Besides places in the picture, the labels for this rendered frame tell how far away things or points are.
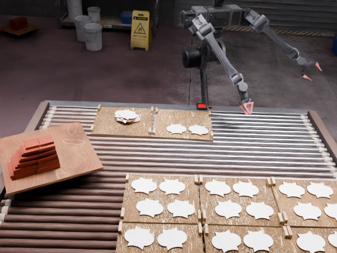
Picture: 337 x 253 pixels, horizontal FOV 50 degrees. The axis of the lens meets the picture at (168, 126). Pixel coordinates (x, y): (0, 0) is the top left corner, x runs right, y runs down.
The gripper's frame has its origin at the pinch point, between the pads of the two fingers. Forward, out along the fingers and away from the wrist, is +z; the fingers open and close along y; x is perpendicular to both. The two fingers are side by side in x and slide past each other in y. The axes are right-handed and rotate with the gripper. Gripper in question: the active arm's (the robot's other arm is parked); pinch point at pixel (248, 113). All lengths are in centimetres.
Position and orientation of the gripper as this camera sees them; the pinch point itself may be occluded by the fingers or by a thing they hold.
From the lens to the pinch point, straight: 247.6
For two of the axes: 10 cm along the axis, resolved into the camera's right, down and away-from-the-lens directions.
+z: 2.6, 9.6, 0.0
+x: 9.6, -2.6, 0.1
